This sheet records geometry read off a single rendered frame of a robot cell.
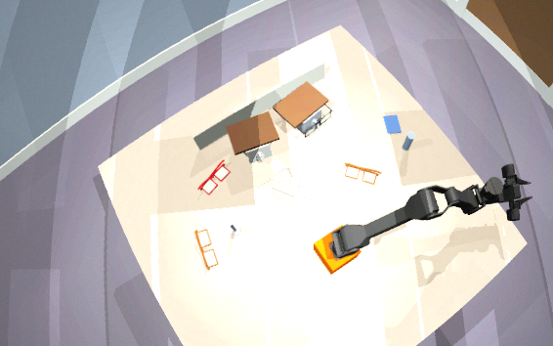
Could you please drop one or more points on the light blue cylinder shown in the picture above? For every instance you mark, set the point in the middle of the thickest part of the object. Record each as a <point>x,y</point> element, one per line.
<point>408,140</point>

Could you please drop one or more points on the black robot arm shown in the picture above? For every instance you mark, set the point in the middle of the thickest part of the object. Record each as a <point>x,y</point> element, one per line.
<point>350,238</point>

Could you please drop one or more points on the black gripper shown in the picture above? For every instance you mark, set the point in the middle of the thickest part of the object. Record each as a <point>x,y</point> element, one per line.
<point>513,213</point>

